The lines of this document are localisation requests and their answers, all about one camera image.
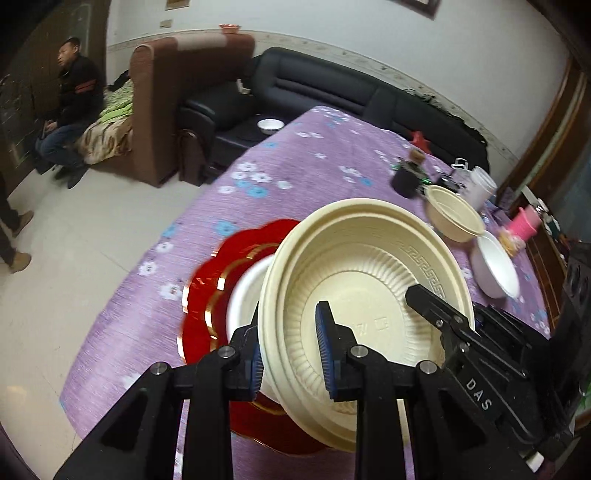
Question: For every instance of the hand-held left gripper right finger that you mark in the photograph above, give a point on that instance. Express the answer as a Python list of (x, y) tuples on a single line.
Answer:
[(325, 350)]

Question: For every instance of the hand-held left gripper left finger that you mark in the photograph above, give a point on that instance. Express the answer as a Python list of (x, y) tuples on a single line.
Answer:
[(256, 369)]

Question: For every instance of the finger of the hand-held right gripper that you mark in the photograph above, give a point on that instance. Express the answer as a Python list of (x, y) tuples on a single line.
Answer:
[(512, 341), (480, 383)]

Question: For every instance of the red flower-shaped glass plate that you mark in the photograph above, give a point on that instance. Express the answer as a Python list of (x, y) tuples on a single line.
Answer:
[(196, 332)]

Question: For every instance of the cream ribbed bowl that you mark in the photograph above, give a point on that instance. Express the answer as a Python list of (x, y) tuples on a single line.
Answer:
[(369, 258)]

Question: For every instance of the wooden sideboard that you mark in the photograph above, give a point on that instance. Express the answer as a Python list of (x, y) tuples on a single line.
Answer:
[(554, 230)]

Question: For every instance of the pink thermos bottle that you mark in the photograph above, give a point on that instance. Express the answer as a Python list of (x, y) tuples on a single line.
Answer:
[(524, 226)]

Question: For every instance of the cream smooth bowl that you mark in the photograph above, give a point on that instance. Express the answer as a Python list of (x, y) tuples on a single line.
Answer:
[(455, 214)]

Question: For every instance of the white plastic jar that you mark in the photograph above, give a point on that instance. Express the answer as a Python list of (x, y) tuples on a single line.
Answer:
[(482, 187)]

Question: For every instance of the white paper bag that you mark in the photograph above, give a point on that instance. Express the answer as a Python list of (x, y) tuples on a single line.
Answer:
[(459, 171)]

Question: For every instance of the purple floral tablecloth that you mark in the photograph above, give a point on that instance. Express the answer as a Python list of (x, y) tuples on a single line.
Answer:
[(300, 170)]

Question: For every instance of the black box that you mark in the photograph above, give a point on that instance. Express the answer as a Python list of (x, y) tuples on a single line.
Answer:
[(406, 180)]

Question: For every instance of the wooden block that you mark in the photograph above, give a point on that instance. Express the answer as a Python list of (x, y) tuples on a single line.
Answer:
[(416, 157)]

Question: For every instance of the brown handbag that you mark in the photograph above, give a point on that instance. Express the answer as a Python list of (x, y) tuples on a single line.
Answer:
[(193, 159)]

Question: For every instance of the red star-shaped object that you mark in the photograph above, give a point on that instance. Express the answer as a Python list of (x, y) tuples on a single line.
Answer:
[(421, 142)]

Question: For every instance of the small white bowl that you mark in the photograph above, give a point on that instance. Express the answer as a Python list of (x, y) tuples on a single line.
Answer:
[(271, 126)]

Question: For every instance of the black leather sofa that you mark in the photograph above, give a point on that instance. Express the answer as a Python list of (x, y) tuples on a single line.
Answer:
[(323, 83)]

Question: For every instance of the brown armchair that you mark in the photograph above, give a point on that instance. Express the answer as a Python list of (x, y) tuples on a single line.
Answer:
[(157, 106)]

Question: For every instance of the green floral blanket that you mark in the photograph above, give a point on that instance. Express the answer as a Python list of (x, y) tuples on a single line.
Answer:
[(108, 124)]

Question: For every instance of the small dish on armchair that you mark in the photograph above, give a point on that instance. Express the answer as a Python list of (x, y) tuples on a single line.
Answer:
[(229, 27)]

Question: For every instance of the framed wall picture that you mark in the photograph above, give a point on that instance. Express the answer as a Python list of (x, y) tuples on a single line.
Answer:
[(418, 5)]

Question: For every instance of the wall plaque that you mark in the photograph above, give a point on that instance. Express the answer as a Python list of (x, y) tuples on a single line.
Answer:
[(180, 3)]

